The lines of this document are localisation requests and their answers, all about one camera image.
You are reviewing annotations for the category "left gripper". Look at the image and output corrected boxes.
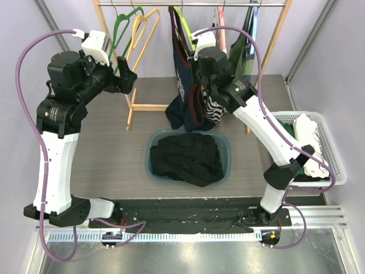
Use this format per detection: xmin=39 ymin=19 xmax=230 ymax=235
xmin=75 ymin=50 xmax=136 ymax=104

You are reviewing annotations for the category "orange yellow hanger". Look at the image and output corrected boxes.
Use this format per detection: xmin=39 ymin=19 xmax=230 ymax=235
xmin=125 ymin=7 xmax=161 ymax=78

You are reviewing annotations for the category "green velvet hanger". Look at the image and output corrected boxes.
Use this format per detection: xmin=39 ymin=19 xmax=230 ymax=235
xmin=108 ymin=6 xmax=144 ymax=59

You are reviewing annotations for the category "navy maroon tank top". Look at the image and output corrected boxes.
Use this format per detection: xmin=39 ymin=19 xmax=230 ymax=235
xmin=165 ymin=6 xmax=215 ymax=132

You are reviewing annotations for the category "neon yellow hanger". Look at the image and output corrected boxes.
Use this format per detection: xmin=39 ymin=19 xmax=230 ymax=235
xmin=173 ymin=6 xmax=196 ymax=51

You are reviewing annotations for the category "striped black white tank top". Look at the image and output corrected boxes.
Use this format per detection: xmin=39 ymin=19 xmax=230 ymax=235
xmin=201 ymin=7 xmax=226 ymax=124

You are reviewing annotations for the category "pink hanger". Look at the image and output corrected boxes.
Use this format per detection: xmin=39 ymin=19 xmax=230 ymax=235
xmin=216 ymin=6 xmax=227 ymax=54

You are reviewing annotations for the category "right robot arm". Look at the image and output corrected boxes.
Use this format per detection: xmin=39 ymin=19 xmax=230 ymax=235
xmin=190 ymin=46 xmax=314 ymax=225

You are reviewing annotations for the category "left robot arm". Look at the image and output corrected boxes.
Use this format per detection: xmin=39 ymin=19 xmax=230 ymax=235
xmin=23 ymin=50 xmax=137 ymax=228

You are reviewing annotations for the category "olive green tank top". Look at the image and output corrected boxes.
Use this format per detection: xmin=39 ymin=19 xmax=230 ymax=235
xmin=228 ymin=6 xmax=255 ymax=82

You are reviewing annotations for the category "light blue hanger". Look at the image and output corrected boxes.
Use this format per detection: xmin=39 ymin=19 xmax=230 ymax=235
xmin=248 ymin=6 xmax=259 ymax=55

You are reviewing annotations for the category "blue plastic tub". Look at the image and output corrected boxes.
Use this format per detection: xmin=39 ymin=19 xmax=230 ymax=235
xmin=145 ymin=129 xmax=232 ymax=185

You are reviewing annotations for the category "folded green garment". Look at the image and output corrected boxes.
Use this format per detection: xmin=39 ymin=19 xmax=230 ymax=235
xmin=278 ymin=120 xmax=305 ymax=182

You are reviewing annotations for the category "wooden clothes rack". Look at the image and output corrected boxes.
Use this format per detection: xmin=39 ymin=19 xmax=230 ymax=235
xmin=91 ymin=0 xmax=294 ymax=135

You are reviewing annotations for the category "folded white garment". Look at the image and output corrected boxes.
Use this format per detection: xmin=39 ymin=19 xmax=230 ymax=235
xmin=293 ymin=114 xmax=329 ymax=180

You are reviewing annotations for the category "white plastic basket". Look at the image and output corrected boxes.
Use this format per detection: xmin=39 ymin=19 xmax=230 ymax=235
xmin=272 ymin=111 xmax=347 ymax=186

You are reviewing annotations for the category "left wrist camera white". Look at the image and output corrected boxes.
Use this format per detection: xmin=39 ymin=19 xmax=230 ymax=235
xmin=82 ymin=30 xmax=110 ymax=66

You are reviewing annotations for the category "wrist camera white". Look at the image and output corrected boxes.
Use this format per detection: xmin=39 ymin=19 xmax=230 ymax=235
xmin=189 ymin=29 xmax=216 ymax=61
xmin=82 ymin=30 xmax=110 ymax=66

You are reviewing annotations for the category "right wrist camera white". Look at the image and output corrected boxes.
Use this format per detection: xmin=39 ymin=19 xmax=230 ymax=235
xmin=189 ymin=29 xmax=216 ymax=61

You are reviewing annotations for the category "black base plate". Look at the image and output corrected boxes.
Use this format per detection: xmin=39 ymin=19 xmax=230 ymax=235
xmin=107 ymin=198 xmax=292 ymax=234

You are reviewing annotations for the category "white slotted cable duct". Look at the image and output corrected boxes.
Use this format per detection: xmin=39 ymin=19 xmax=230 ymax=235
xmin=48 ymin=231 xmax=262 ymax=243

